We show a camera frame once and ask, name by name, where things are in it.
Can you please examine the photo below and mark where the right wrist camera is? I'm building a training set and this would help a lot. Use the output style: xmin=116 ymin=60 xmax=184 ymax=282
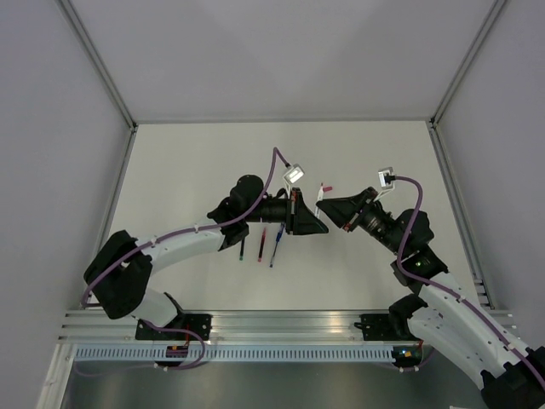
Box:
xmin=375 ymin=167 xmax=396 ymax=201

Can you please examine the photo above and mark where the right aluminium frame post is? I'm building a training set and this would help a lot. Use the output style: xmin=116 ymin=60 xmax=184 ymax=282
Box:
xmin=428 ymin=0 xmax=509 ymax=129

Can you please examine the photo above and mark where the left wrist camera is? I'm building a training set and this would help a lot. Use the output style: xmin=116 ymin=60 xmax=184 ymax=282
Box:
xmin=283 ymin=164 xmax=305 ymax=194

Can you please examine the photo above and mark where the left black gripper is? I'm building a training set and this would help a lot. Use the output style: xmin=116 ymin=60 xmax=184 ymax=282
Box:
xmin=245 ymin=187 xmax=328 ymax=236

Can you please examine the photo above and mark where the red gel pen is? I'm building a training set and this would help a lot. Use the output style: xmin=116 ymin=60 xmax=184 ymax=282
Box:
xmin=257 ymin=227 xmax=267 ymax=263

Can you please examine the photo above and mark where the aluminium mounting rail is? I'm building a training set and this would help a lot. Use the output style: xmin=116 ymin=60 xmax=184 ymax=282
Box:
xmin=58 ymin=309 xmax=412 ymax=345

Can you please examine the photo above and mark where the aluminium frame post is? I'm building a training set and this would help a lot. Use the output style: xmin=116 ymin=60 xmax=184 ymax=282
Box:
xmin=428 ymin=0 xmax=509 ymax=129
xmin=55 ymin=0 xmax=137 ymax=130

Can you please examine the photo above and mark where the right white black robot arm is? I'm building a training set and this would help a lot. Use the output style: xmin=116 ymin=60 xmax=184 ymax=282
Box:
xmin=317 ymin=188 xmax=544 ymax=408

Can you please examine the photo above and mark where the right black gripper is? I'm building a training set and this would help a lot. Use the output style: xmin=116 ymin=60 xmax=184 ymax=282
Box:
xmin=316 ymin=186 xmax=404 ymax=256

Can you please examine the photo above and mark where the left aluminium frame post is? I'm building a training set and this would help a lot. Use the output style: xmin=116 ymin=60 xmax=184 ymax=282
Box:
xmin=55 ymin=0 xmax=137 ymax=130

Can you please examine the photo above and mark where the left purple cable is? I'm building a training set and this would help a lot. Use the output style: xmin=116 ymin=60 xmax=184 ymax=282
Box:
xmin=81 ymin=147 xmax=291 ymax=306

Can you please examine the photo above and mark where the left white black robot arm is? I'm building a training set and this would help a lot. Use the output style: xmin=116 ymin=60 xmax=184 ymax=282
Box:
xmin=83 ymin=175 xmax=329 ymax=339

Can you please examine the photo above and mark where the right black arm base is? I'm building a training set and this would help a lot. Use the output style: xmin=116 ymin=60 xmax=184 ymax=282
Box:
xmin=353 ymin=294 xmax=428 ymax=342

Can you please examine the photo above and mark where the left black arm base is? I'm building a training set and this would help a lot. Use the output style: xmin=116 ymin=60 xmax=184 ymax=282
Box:
xmin=135 ymin=313 xmax=213 ymax=342

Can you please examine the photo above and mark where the blue gel pen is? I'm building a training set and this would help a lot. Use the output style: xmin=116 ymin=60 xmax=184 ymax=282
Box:
xmin=269 ymin=223 xmax=285 ymax=268

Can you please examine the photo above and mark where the white red-tipped marker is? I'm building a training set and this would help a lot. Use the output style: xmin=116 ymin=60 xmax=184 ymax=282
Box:
xmin=314 ymin=182 xmax=324 ymax=219

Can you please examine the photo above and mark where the white slotted cable duct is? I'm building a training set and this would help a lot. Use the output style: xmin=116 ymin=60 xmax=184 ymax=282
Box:
xmin=75 ymin=344 xmax=394 ymax=363

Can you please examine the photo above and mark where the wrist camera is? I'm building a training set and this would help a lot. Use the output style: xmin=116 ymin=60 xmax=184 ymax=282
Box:
xmin=283 ymin=164 xmax=305 ymax=194
xmin=375 ymin=167 xmax=396 ymax=201

